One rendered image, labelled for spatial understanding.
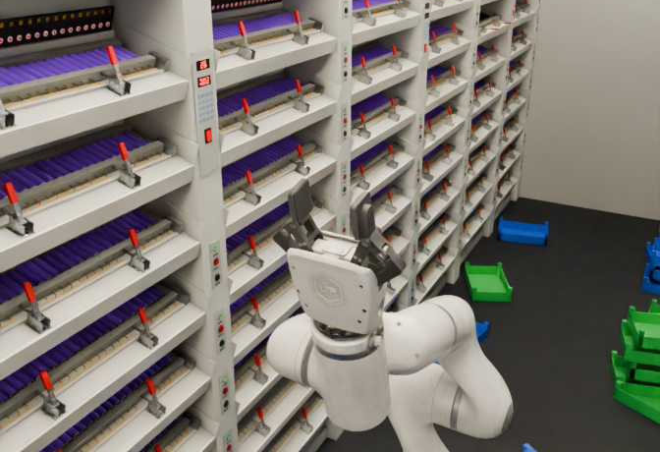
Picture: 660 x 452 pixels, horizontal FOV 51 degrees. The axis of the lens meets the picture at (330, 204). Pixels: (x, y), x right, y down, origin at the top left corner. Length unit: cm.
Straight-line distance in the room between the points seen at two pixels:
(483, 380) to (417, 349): 27
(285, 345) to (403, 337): 18
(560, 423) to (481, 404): 178
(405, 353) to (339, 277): 27
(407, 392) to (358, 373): 46
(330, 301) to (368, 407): 16
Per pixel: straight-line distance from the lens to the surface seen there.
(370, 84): 237
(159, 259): 157
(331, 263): 71
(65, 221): 133
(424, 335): 97
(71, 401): 150
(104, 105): 135
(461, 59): 345
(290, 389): 237
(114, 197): 141
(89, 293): 146
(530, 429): 291
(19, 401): 147
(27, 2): 149
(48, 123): 127
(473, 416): 122
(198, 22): 154
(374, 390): 84
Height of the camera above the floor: 180
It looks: 22 degrees down
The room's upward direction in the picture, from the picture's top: straight up
